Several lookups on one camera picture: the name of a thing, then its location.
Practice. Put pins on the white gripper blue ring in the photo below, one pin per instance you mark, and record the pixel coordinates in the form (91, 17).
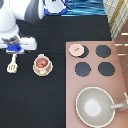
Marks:
(18, 45)

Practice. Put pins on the cream slotted spatula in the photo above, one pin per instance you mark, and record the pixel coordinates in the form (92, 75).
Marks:
(12, 66)

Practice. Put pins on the pink pot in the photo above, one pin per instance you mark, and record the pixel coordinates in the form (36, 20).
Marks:
(42, 64)

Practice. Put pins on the pink pot lid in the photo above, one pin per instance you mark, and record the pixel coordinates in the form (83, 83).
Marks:
(76, 50)

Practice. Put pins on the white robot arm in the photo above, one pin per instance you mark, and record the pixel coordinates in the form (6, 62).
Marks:
(30, 11)

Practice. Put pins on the cream round plate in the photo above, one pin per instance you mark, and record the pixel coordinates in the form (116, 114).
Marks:
(43, 74)

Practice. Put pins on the black table mat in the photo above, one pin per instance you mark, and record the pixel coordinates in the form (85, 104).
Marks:
(31, 101)

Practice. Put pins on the black burner bottom left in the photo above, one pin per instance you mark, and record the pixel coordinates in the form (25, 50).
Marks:
(82, 69)

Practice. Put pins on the black burner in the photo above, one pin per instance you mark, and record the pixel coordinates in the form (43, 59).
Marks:
(103, 51)
(106, 69)
(82, 69)
(86, 52)

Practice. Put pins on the black burner top left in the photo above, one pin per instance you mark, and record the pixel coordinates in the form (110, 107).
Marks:
(86, 52)

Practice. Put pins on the pink stove board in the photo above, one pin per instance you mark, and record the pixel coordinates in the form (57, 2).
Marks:
(114, 84)

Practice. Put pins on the black burner top right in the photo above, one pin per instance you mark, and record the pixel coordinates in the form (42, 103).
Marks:
(103, 51)

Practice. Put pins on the black burner bottom right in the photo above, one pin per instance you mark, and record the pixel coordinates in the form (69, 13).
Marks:
(106, 69)

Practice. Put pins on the grey wok pan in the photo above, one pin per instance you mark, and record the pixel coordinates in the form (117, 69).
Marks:
(96, 108)

